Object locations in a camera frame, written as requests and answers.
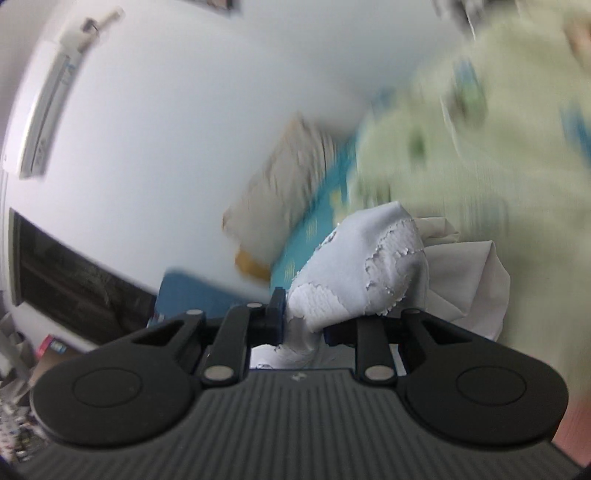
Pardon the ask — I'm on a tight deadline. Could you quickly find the near blue covered chair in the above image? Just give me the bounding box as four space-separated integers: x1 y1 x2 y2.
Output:
149 270 266 325

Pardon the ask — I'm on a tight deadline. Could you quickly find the teal patterned bed sheet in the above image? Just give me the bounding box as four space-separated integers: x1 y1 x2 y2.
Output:
270 88 394 289

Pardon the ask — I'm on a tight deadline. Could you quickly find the grey pillow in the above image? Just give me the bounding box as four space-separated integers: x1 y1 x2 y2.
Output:
222 114 338 265

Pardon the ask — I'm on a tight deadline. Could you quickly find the mustard yellow headboard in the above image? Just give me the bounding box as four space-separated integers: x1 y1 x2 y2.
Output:
235 249 271 284

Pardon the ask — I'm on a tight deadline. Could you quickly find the green lion fleece blanket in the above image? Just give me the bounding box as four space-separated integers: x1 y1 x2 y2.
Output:
355 2 590 347

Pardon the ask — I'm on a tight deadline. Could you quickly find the white t-shirt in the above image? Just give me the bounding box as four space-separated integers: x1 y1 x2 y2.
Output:
250 202 510 369

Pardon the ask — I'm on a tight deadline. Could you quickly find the pink fluffy blanket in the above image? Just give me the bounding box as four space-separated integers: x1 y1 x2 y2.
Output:
553 403 591 466

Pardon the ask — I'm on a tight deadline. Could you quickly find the white wall air conditioner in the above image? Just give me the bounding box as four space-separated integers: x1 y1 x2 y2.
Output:
1 7 124 179

